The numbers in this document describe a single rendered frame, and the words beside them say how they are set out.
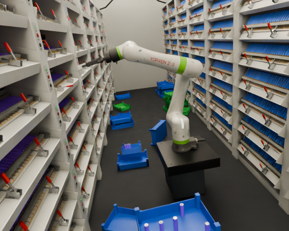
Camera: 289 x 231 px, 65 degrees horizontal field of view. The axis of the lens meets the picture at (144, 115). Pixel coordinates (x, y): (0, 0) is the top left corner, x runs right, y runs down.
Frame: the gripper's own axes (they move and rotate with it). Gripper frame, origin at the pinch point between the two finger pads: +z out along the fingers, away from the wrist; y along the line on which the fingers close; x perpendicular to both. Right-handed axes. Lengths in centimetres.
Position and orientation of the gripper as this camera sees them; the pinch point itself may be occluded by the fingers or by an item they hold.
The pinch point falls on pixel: (82, 66)
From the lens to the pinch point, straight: 163.2
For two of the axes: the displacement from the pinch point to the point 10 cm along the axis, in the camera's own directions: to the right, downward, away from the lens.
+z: -9.4, 3.3, 0.3
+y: -0.8, -3.3, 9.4
